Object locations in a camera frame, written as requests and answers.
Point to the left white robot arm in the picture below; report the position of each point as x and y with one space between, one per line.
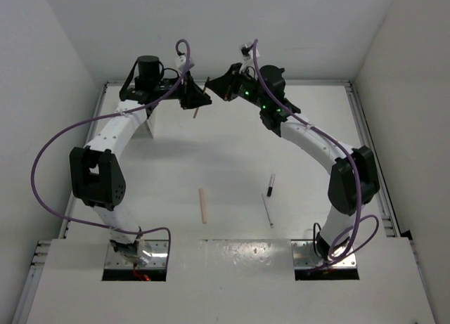
97 179

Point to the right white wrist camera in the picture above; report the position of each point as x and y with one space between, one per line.
249 54

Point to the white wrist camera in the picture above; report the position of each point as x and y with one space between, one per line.
249 54
183 64

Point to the white slatted organizer box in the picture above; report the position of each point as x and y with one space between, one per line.
146 129

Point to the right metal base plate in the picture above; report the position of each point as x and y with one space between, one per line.
305 258

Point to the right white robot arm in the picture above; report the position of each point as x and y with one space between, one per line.
353 175

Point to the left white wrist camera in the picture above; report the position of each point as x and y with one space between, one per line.
183 64

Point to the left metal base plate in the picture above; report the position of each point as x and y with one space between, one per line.
152 255

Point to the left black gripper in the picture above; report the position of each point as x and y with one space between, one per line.
190 95

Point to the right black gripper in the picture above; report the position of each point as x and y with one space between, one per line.
225 86

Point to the black silver eyeliner pen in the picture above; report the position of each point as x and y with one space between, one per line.
270 185

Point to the pink makeup stick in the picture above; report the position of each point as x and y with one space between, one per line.
203 206

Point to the metal base plate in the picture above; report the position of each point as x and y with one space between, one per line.
305 258
152 255

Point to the thin grey makeup pencil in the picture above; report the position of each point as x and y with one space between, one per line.
267 212

